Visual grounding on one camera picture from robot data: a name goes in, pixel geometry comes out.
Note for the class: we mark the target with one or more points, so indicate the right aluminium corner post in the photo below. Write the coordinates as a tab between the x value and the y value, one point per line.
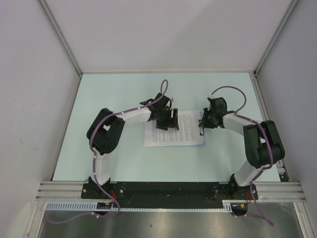
277	34

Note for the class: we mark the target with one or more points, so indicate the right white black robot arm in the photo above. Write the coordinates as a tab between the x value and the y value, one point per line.
263	145

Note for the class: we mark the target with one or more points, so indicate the white paper sheet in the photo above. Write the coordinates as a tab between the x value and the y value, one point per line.
175	131

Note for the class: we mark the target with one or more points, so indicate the aluminium front rail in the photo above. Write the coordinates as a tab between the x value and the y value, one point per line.
267	191

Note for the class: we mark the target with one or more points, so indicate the aluminium corner post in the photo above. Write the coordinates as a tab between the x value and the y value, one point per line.
277	34
45	8

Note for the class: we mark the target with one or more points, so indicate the left aluminium corner post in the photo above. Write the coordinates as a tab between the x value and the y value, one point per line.
45	8

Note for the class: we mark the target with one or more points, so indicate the right aluminium side rail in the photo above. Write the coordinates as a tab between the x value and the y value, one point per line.
282	171

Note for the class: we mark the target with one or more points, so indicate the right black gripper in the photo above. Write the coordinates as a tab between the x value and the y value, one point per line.
206	125

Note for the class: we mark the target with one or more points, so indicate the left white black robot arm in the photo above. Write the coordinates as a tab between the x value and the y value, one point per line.
105	132

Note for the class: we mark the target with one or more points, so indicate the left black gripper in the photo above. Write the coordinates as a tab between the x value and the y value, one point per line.
170	122

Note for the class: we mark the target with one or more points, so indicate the metal clipboard clip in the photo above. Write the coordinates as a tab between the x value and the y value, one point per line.
201	130

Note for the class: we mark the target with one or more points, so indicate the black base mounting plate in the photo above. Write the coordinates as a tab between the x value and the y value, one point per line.
164	195

